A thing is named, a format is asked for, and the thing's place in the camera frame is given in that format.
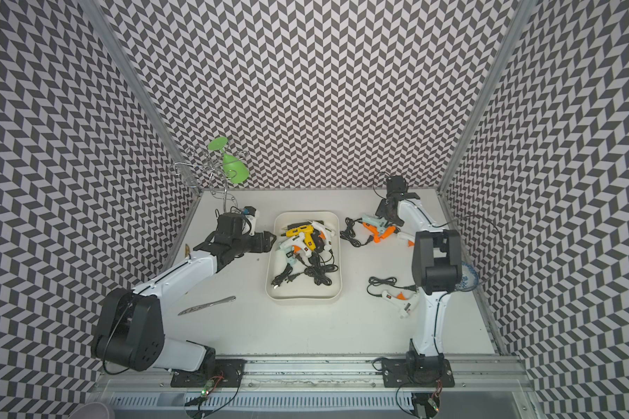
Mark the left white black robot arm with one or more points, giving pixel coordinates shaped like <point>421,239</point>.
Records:
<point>130,331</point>

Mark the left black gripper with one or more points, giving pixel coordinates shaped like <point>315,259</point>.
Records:
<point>266,244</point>

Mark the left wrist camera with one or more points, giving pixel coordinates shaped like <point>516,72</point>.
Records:
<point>249,212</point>

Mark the small white glue gun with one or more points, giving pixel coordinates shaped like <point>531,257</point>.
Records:
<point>324,233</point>

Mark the cream plastic storage box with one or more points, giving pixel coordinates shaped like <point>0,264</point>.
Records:
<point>317,275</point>

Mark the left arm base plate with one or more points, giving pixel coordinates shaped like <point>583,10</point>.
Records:
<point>209,373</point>

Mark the blue patterned ceramic bowl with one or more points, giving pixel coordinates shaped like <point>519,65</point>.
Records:
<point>469,278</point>

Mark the mint glue gun at back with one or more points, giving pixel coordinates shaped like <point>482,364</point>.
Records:
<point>380,225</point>

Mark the yellow glue gun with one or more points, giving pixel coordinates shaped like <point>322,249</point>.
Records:
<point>303,236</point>

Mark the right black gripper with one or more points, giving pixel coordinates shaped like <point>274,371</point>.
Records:
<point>381,211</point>

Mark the orange glue gun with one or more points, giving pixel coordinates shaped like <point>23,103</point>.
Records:
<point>377,233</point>

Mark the mint green glue gun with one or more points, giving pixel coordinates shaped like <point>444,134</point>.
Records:
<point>290,254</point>

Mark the aluminium rail frame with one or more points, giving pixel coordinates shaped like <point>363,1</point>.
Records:
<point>470,386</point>

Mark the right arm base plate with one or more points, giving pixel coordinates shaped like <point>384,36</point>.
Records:
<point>419,373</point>

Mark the silver metal knife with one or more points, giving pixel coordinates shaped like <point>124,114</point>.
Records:
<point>197,308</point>

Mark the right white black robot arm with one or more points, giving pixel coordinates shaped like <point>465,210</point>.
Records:
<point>436,267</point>

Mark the green plastic cup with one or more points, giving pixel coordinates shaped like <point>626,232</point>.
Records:
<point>234,169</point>

